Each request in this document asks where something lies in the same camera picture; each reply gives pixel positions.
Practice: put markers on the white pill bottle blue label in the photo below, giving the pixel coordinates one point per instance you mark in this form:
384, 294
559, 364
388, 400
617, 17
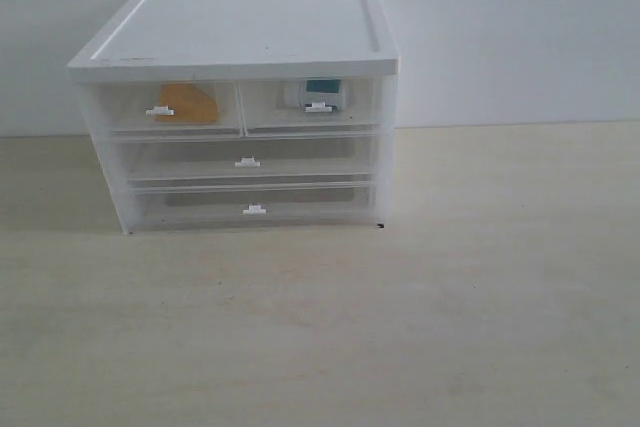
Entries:
316, 95

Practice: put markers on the yellow cheese wedge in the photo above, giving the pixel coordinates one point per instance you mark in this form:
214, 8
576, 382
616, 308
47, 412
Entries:
185, 103

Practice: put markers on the white plastic drawer cabinet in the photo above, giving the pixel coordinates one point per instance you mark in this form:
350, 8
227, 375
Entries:
193, 41

